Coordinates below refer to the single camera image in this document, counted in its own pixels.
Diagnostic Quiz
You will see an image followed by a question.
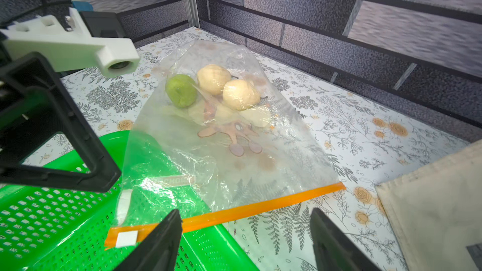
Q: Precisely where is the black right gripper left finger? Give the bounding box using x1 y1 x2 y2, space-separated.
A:
114 210 182 271

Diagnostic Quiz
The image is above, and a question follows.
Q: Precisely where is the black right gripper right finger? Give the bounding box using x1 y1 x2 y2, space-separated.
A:
310 208 379 271

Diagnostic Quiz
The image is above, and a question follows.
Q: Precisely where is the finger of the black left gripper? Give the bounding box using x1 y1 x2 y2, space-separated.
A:
1 53 121 193

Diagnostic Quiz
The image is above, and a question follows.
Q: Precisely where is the clear zip-top bag orange seal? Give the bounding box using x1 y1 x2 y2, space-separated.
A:
105 40 344 248

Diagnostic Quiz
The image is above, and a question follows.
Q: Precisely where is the beige canvas tote bag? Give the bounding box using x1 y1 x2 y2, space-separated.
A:
376 141 481 270

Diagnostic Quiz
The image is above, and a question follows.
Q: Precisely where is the green pear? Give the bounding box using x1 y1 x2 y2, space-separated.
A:
166 75 197 108

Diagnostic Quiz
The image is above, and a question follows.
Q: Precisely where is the green plastic basket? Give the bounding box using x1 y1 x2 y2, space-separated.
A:
0 130 260 271

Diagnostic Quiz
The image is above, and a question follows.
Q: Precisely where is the beige round fruit lower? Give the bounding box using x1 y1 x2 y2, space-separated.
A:
222 79 261 110

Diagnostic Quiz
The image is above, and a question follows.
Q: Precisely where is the beige round fruit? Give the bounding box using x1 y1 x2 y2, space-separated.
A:
222 79 261 110
197 64 232 95

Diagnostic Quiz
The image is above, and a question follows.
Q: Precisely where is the beige round fruit upper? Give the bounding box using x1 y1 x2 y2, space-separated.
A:
197 64 232 95

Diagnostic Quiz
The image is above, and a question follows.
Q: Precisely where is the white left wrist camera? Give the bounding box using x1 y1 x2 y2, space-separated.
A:
1 8 140 78

